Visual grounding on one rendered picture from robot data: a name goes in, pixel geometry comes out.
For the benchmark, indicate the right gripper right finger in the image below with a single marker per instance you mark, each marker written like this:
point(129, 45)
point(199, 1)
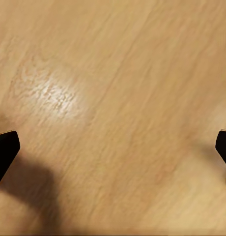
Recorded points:
point(221, 144)

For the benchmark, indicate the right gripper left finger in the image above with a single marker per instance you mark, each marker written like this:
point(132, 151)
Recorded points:
point(9, 147)

